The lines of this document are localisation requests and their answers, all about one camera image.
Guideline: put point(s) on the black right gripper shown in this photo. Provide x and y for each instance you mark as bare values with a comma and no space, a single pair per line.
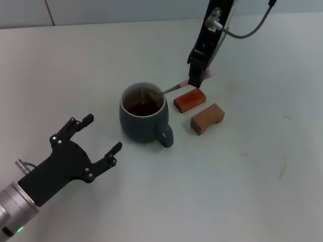
214,32

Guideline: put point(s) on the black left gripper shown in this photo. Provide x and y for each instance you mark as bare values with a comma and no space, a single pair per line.
63,166

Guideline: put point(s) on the grey ceramic cup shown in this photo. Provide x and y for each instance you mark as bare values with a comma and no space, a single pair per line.
141,126

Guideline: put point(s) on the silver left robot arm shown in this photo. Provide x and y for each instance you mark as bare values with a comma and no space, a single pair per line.
15,209

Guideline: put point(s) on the reddish brown wooden block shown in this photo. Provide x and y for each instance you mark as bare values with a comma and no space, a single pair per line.
189,100

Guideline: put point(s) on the light wooden arch block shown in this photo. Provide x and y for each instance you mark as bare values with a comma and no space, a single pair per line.
204,121

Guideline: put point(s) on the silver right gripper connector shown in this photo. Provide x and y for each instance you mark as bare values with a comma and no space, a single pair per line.
214,19

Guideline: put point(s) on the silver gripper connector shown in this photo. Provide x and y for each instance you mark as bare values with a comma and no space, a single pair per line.
214,19
21,165

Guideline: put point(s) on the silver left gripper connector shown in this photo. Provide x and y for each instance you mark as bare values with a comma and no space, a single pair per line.
21,165

